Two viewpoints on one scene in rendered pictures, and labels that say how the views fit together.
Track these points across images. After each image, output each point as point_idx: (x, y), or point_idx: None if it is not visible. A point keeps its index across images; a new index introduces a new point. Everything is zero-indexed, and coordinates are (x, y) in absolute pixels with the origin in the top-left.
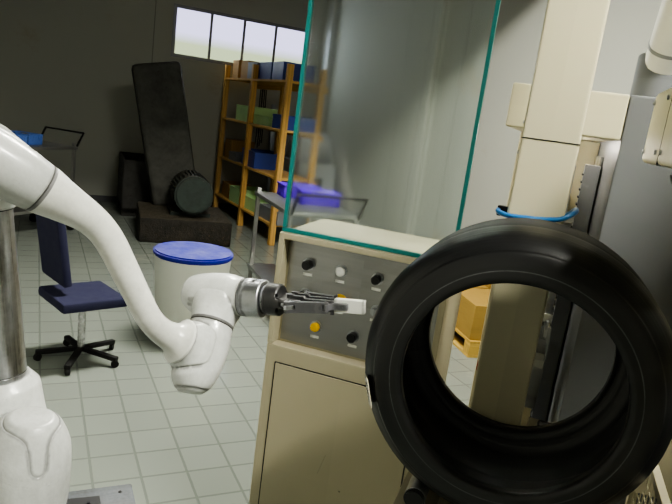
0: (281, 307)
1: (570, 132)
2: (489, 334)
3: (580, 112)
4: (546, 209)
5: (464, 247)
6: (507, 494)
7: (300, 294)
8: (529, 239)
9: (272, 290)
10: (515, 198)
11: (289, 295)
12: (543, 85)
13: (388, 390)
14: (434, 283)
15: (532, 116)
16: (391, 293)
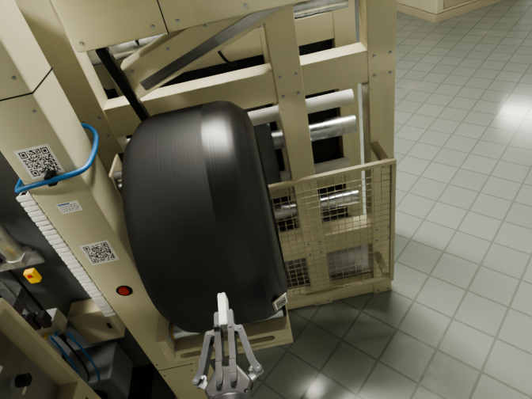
0: (252, 383)
1: (43, 61)
2: (132, 256)
3: (32, 36)
4: (81, 139)
5: (242, 157)
6: (279, 245)
7: (222, 370)
8: (233, 119)
9: (241, 397)
10: (70, 151)
11: (237, 376)
12: (0, 24)
13: (284, 279)
14: (263, 193)
15: (20, 65)
16: (256, 238)
